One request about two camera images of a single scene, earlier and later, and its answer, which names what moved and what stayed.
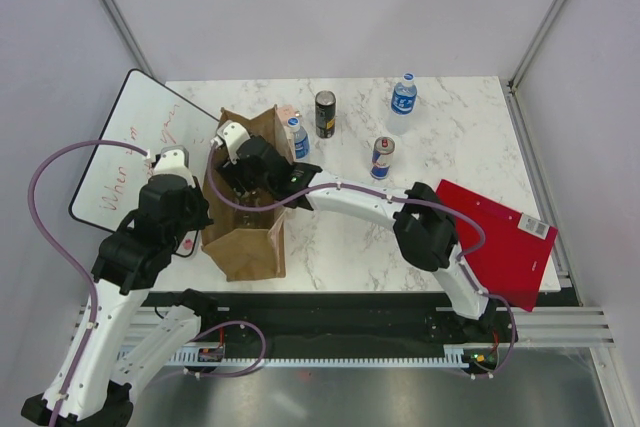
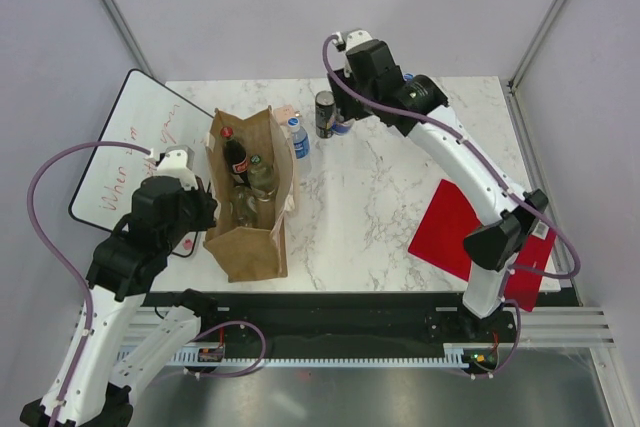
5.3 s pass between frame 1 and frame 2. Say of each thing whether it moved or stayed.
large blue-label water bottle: moved
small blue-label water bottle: stayed
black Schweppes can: stayed
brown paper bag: stayed
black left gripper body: stayed
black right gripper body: moved
